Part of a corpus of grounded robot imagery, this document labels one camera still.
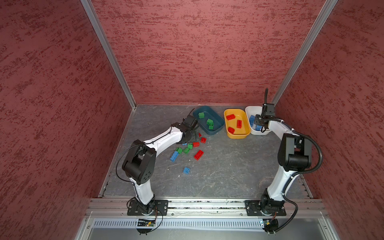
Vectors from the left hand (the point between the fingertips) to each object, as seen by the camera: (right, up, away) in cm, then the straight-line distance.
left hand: (189, 141), depth 91 cm
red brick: (+29, +6, +13) cm, 33 cm away
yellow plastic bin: (+38, +17, +20) cm, 46 cm away
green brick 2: (+8, +17, +21) cm, 28 cm away
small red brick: (+9, -1, +8) cm, 13 cm away
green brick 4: (-2, -6, +1) cm, 7 cm away
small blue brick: (-3, -3, +6) cm, 7 cm away
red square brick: (+4, -3, +6) cm, 8 cm away
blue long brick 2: (-9, -9, -1) cm, 13 cm away
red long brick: (+6, -9, +1) cm, 11 cm away
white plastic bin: (+49, +20, +20) cm, 56 cm away
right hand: (+48, +12, +8) cm, 50 cm away
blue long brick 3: (-1, -16, -6) cm, 17 cm away
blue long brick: (+44, +13, +13) cm, 48 cm away
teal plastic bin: (+21, +12, +18) cm, 30 cm away
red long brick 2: (+31, +15, +21) cm, 41 cm away
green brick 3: (-6, -6, +2) cm, 9 cm away
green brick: (+15, +11, +15) cm, 24 cm away
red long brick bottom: (+36, +10, +16) cm, 41 cm away
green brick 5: (0, -4, +4) cm, 5 cm away
